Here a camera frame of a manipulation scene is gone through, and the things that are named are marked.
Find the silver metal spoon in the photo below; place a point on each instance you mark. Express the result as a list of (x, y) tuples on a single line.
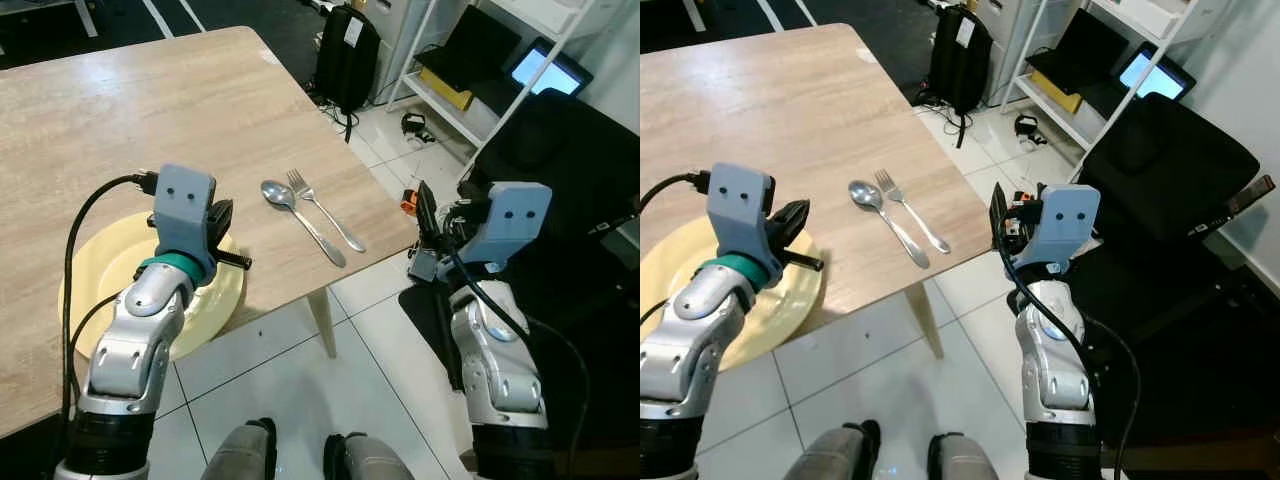
[(864, 193), (277, 193)]

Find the grey right robot leg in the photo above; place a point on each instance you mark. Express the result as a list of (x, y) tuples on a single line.
[(370, 460), (965, 460)]

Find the white metal shelf rack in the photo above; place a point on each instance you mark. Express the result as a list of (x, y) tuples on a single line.
[(515, 105), (1128, 100)]

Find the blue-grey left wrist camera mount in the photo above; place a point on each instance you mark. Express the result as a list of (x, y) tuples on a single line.
[(183, 215), (738, 215)]

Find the yellow box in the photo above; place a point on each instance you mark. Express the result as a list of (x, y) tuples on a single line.
[(445, 88), (1058, 92)]

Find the silver metal fork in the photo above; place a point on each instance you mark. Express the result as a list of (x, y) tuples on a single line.
[(325, 212), (912, 212)]

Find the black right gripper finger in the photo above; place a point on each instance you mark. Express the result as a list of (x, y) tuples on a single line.
[(999, 220), (428, 215)]

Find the black tablet with lit screen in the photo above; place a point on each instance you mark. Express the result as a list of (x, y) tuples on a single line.
[(1165, 80), (560, 75)]

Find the grey left robot leg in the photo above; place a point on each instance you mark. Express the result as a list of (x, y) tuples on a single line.
[(835, 455), (242, 455)]

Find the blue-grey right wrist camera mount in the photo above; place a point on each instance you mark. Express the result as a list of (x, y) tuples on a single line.
[(1065, 225), (510, 225)]

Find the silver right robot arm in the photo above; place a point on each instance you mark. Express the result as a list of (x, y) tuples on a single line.
[(1055, 370), (495, 370)]

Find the black backpack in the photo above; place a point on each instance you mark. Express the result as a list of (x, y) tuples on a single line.
[(347, 60), (960, 60)]

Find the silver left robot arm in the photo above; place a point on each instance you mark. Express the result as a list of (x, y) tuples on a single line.
[(135, 330), (690, 340)]

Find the black fabric chair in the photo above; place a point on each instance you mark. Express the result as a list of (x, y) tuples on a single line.
[(560, 160), (1160, 170)]

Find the grey robot leg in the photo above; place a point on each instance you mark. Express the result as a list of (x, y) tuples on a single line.
[(965, 460), (835, 455), (242, 455), (370, 460)]

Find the pale yellow round plate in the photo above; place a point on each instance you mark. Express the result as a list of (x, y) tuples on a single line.
[(680, 250), (105, 260)]

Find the black flat bag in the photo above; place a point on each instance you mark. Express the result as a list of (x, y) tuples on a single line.
[(1085, 50), (480, 45)]

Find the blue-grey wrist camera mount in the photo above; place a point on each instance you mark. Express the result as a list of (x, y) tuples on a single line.
[(183, 215), (510, 225), (1065, 225), (738, 215)]

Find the small orange object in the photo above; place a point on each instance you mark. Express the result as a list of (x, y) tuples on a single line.
[(1020, 195), (410, 202)]

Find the wooden table leg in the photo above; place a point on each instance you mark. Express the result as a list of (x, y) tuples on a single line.
[(322, 320), (925, 320)]

